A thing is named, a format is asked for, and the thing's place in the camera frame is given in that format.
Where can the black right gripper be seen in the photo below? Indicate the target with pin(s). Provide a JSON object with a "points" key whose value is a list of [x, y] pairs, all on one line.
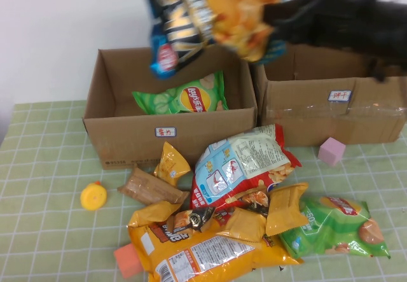
{"points": [[302, 21]]}

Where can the black blue Vikas chip bag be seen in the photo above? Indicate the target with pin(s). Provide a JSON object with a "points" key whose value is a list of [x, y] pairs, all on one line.
{"points": [[184, 24]]}

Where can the small yellow snack packet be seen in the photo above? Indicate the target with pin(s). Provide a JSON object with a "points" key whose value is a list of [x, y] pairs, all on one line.
{"points": [[245, 226], [286, 208], [168, 164], [152, 212]]}

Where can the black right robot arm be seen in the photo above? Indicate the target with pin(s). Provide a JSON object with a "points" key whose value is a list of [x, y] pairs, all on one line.
{"points": [[365, 18]]}

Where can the small black orange snack packet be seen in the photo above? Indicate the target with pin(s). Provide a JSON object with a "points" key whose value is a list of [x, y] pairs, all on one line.
{"points": [[190, 220], [254, 200]]}

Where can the large yellow snack bag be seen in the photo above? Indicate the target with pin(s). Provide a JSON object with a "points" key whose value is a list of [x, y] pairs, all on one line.
{"points": [[206, 256]]}

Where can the taped cardboard box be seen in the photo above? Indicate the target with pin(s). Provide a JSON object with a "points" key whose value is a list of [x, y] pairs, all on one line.
{"points": [[302, 113]]}

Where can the white blue-edged label sticker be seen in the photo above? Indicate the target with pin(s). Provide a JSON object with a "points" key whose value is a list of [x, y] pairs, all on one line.
{"points": [[165, 131], [339, 95]]}

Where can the small green Lay's chip bag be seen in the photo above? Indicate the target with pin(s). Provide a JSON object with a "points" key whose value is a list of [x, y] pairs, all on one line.
{"points": [[165, 100]]}

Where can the pink foam cube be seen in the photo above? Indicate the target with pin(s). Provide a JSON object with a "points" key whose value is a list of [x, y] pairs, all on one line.
{"points": [[332, 151]]}

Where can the red blue shrimp cracker bag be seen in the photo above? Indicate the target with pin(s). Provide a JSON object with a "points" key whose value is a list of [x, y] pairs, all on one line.
{"points": [[229, 167]]}

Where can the cardboard box with 95338 print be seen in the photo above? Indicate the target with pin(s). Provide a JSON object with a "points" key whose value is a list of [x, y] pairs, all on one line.
{"points": [[127, 142]]}

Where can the brown biscuit packet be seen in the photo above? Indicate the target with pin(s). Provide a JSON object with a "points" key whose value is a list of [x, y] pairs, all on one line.
{"points": [[149, 188]]}

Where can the large green Lay's chip bag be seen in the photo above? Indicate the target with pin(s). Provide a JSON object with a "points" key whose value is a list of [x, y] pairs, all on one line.
{"points": [[334, 228]]}

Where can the yellow duck toy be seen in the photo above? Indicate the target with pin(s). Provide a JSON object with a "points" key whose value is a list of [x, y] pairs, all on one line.
{"points": [[93, 196]]}

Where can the green checked tablecloth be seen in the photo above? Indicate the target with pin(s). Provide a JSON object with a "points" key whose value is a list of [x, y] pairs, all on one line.
{"points": [[47, 151]]}

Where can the orange foam block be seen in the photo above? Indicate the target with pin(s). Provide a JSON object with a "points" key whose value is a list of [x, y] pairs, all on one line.
{"points": [[127, 259]]}

